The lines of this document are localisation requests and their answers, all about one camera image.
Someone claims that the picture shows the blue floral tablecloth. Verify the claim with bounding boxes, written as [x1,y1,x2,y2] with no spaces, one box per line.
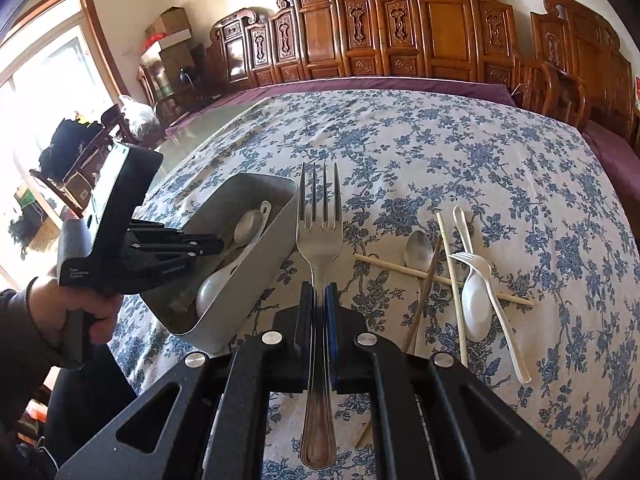
[138,90,639,479]

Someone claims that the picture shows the wooden chair by window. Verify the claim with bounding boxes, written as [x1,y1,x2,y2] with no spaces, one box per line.
[29,104,136,218]

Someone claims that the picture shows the carved wooden bench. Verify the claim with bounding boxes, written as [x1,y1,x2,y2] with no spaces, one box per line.
[206,0,382,92]
[376,0,523,90]
[530,0,634,141]

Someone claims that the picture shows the dark sleeved left forearm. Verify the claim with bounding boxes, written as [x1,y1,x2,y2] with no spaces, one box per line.
[1,276,66,432]

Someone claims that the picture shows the metal spoon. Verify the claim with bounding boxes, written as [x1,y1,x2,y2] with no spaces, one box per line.
[402,230,434,353]
[221,209,262,259]

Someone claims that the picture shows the metal fork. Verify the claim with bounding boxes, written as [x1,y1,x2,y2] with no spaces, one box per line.
[296,162,343,469]

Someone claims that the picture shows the carved wooden bench back centre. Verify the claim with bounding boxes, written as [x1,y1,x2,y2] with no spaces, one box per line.
[376,0,523,90]

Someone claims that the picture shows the stacked cardboard boxes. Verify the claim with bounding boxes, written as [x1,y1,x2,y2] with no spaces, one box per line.
[140,6,195,92]

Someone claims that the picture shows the light wooden chopstick crosswise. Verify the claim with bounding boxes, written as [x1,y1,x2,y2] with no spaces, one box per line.
[353,254,534,307]

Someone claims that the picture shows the black bag on chair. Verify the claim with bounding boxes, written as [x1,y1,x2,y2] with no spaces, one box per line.
[39,119,103,183]

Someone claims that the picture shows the purple bench cushion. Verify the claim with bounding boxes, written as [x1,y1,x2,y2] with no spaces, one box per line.
[210,76,639,216]

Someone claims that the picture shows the carved wooden bench right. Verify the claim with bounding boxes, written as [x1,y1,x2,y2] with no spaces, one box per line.
[530,0,634,141]

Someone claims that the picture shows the wooden window frame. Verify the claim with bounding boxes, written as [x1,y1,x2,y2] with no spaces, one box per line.
[1,0,128,102]

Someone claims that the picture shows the grey metal utensil tray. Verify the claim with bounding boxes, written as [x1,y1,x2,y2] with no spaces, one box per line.
[142,174,297,354]

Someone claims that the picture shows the dark brown chopstick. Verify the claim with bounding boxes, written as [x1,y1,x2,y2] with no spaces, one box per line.
[400,231,442,354]

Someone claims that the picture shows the white plastic fork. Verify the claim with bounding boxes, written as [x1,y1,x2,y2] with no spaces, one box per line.
[451,252,532,385]

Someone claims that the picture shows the light wooden chopstick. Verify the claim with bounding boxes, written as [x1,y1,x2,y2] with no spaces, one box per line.
[436,212,469,367]

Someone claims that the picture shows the person's left hand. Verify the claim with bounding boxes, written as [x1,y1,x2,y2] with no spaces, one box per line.
[27,276,124,347]

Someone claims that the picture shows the metal spoon in tray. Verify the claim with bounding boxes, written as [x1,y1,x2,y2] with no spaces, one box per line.
[221,209,262,259]

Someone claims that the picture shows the carved wooden bench back left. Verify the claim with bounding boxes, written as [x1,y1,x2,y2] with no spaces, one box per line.
[206,0,382,92]

